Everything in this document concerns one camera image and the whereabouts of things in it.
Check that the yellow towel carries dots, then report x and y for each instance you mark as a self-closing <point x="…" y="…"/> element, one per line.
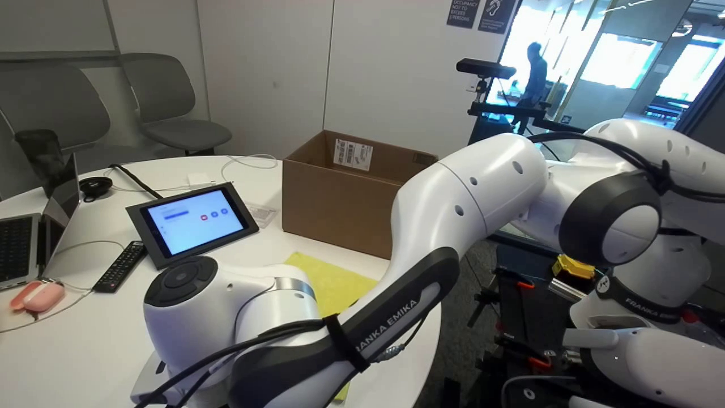
<point x="331" y="284"/>

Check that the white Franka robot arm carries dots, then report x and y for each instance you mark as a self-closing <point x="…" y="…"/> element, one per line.
<point x="468" y="195"/>

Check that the brown cardboard box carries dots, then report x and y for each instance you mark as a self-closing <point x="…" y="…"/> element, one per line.
<point x="331" y="205"/>

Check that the black tablet lit screen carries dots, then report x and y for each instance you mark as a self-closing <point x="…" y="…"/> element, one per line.
<point x="193" y="222"/>

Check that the orange black clamp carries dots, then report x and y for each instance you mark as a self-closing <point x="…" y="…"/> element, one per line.
<point x="526" y="286"/>
<point x="540" y="364"/>

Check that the dark standing person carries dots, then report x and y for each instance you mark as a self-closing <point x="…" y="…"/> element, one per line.
<point x="536" y="75"/>

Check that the yellow red emergency stop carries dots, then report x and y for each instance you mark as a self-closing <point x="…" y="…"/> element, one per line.
<point x="573" y="267"/>

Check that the grey shell chair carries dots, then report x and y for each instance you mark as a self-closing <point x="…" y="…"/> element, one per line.
<point x="46" y="105"/>
<point x="161" y="91"/>

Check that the black remote control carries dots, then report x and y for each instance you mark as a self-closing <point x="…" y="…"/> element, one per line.
<point x="120" y="267"/>

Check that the small black round device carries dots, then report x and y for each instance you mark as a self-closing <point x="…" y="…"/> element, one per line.
<point x="95" y="184"/>

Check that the pink computer mouse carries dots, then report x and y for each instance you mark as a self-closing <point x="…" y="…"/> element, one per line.
<point x="36" y="295"/>

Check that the silver laptop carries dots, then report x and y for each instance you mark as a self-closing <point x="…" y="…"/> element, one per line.
<point x="18" y="251"/>

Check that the black camera stand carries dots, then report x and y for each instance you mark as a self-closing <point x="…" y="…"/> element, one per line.
<point x="513" y="109"/>

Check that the black stereo camera bar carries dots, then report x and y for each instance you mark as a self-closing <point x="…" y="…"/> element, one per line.
<point x="487" y="68"/>

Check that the dark wall sign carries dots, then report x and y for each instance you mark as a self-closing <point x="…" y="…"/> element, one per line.
<point x="497" y="14"/>
<point x="463" y="13"/>

